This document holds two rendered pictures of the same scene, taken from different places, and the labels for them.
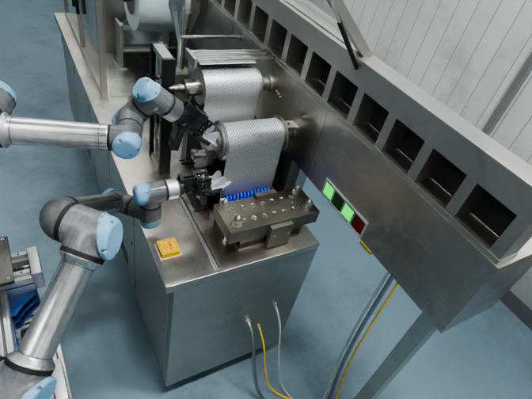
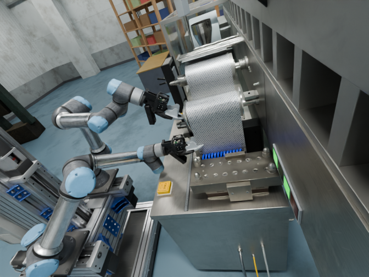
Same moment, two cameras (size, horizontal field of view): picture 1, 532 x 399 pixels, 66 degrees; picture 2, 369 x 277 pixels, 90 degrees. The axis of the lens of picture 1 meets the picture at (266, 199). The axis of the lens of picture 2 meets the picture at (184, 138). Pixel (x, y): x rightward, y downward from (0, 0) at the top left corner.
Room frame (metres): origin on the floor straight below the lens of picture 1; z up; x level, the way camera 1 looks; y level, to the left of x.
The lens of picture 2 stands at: (0.77, -0.42, 1.70)
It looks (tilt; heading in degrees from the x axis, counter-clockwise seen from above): 36 degrees down; 57
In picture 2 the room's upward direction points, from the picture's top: 22 degrees counter-clockwise
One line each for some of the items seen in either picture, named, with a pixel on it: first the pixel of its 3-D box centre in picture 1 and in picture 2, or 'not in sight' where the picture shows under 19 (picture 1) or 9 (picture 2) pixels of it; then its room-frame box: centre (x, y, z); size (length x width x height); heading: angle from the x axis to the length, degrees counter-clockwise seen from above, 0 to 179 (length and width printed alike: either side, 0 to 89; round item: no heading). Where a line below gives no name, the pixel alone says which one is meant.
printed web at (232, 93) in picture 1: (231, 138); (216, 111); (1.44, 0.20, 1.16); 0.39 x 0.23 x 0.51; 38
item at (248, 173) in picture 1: (250, 174); (219, 139); (1.28, 0.09, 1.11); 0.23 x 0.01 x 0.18; 128
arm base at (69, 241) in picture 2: not in sight; (56, 247); (0.38, 0.61, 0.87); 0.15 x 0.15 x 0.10
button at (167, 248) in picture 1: (168, 248); (164, 187); (0.99, 0.31, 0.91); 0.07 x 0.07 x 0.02; 38
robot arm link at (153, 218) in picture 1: (146, 211); (154, 162); (1.04, 0.41, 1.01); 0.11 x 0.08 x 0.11; 83
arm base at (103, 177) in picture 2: not in sight; (96, 176); (0.77, 0.92, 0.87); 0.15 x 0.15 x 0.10
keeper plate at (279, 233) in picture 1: (279, 234); (239, 192); (1.15, -0.09, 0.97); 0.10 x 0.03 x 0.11; 128
